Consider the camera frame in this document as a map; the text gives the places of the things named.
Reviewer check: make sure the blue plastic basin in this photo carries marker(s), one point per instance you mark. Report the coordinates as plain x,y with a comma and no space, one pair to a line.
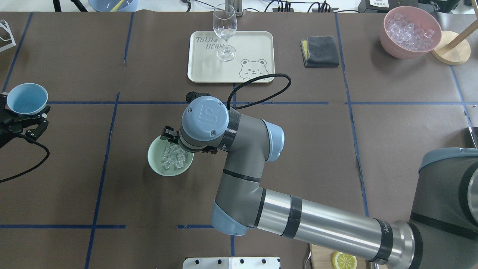
108,5

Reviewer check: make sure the light blue plastic cup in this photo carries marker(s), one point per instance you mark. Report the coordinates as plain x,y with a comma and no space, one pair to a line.
27,99

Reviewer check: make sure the white pedestal column base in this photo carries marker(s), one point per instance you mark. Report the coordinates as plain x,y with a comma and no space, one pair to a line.
232,263

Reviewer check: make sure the clear wine glass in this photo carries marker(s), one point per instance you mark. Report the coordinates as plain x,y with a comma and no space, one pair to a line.
225,26

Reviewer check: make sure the lemon half slice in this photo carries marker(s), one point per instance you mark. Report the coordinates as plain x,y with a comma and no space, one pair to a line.
342,260

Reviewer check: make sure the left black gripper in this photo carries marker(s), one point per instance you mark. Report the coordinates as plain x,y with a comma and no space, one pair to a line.
15,125

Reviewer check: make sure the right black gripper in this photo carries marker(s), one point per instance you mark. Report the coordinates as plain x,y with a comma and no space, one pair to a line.
168,133

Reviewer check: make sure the wooden cup stand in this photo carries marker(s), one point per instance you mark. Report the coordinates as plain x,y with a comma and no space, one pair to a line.
453,49

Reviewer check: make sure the grey folded cloth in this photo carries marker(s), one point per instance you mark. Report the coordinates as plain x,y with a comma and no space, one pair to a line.
319,52

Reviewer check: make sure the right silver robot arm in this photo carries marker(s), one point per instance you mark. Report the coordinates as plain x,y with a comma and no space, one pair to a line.
357,178

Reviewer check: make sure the green ceramic bowl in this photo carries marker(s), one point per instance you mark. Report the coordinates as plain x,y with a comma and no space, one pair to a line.
168,159

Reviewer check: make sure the pink bowl of ice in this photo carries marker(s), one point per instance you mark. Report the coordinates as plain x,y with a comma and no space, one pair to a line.
409,32

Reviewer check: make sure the wooden cutting board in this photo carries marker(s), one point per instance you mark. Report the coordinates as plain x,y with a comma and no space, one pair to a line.
321,257

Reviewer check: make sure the white wire rack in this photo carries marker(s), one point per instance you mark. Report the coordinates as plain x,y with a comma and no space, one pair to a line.
7,40

